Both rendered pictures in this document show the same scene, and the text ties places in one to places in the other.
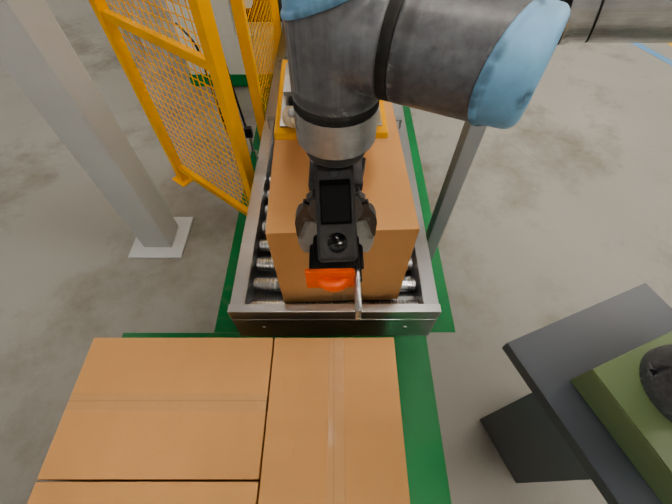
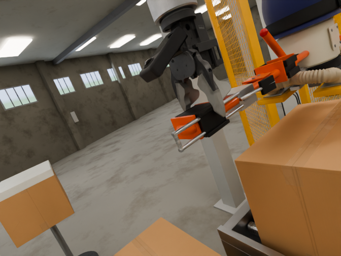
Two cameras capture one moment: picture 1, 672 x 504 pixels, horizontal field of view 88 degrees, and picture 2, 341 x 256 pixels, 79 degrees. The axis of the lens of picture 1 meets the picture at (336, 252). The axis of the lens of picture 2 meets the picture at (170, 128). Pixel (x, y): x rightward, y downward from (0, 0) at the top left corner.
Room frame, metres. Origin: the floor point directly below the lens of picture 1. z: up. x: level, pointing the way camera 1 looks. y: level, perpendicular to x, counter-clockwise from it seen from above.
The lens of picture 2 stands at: (0.03, -0.32, 1.29)
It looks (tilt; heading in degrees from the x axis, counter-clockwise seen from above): 12 degrees down; 58
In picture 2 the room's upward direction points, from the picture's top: 21 degrees counter-clockwise
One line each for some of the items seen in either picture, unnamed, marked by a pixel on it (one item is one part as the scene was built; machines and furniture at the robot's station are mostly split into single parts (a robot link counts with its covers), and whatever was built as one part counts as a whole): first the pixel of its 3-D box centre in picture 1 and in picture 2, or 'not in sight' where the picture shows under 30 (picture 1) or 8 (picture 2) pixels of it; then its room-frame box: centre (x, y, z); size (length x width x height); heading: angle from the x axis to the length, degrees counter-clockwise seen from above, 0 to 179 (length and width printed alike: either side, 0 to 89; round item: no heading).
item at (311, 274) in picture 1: (329, 257); (198, 120); (0.31, 0.01, 1.20); 0.08 x 0.07 x 0.05; 1
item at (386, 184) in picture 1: (337, 198); (335, 171); (0.85, -0.01, 0.75); 0.60 x 0.40 x 0.40; 2
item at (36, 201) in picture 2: not in sight; (35, 196); (-0.17, 1.77, 0.82); 0.60 x 0.40 x 0.40; 89
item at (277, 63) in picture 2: not in sight; (276, 70); (0.66, 0.01, 1.21); 0.10 x 0.08 x 0.06; 91
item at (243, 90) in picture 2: not in sight; (236, 98); (0.44, 0.01, 1.20); 0.07 x 0.07 x 0.04; 1
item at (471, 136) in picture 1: (446, 200); not in sight; (1.07, -0.49, 0.50); 0.07 x 0.07 x 1.00; 0
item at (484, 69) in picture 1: (468, 51); not in sight; (0.30, -0.11, 1.52); 0.12 x 0.12 x 0.09; 66
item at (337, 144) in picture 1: (333, 121); (172, 7); (0.34, 0.00, 1.42); 0.10 x 0.09 x 0.05; 90
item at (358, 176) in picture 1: (335, 173); (190, 48); (0.34, 0.00, 1.34); 0.09 x 0.08 x 0.12; 0
